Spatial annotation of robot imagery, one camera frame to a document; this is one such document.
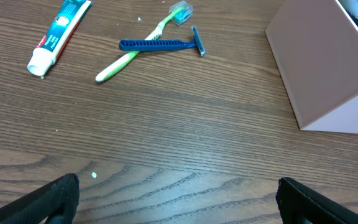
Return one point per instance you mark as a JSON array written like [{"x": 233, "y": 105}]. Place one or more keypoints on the green white toothbrush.
[{"x": 178, "y": 13}]

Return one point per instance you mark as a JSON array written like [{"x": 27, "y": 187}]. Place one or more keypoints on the white cardboard box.
[{"x": 315, "y": 46}]

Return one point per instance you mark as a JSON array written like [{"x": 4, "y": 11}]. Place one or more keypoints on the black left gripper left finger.
[{"x": 55, "y": 202}]

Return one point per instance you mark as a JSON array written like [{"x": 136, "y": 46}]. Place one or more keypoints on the blue disposable razor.
[{"x": 164, "y": 45}]

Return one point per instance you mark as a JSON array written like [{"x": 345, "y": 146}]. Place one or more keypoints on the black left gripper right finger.
[{"x": 298, "y": 203}]

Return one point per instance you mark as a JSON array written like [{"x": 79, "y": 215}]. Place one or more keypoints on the white teal toothpaste tube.
[{"x": 53, "y": 42}]

